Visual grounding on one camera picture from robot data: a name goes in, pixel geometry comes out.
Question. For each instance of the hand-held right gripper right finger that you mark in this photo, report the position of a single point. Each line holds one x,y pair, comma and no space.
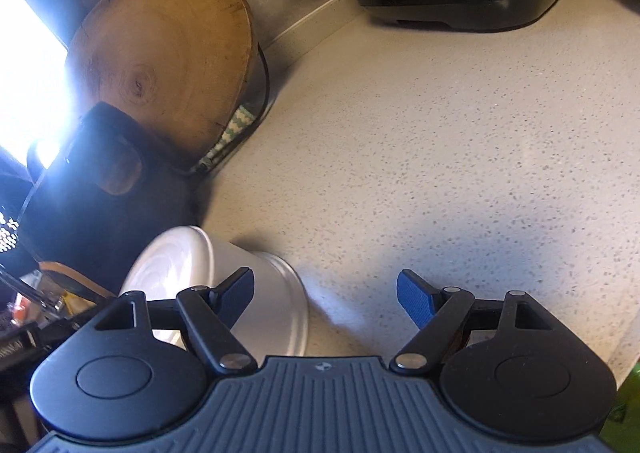
415,298

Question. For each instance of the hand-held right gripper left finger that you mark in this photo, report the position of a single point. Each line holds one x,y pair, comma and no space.
237,292

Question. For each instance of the white lidded cup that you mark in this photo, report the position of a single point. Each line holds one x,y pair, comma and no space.
270,293

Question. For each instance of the green trash bag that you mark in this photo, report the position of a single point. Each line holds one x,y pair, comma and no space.
627,408

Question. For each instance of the black perforated colander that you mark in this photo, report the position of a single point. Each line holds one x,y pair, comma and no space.
7,233

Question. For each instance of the dark blue rice cooker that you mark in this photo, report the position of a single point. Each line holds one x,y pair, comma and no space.
100,223

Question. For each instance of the green white patterned cloth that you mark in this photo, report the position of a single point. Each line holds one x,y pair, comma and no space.
235,125

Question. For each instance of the round wooden cutting board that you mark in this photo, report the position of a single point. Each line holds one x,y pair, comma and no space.
165,58

